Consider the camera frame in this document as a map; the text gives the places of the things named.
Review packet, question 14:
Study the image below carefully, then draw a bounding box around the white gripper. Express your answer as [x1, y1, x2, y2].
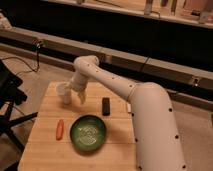
[63, 73, 88, 104]

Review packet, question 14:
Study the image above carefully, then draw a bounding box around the white ceramic cup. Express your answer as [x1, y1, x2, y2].
[56, 83, 68, 104]

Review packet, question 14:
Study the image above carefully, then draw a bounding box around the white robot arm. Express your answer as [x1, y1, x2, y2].
[68, 55, 187, 171]

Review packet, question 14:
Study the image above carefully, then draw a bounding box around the black rectangular block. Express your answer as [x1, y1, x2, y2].
[102, 97, 110, 116]

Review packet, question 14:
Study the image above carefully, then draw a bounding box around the orange carrot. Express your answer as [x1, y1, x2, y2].
[56, 119, 64, 140]

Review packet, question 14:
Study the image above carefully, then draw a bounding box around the green round plate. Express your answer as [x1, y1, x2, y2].
[70, 115, 107, 152]

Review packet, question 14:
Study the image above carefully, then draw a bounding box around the white sponge block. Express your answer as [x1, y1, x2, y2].
[126, 102, 131, 113]

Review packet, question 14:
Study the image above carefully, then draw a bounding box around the black chair base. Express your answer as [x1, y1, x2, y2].
[0, 61, 39, 154]

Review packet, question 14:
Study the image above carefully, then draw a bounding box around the black cable on floor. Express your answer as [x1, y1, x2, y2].
[0, 39, 45, 75]

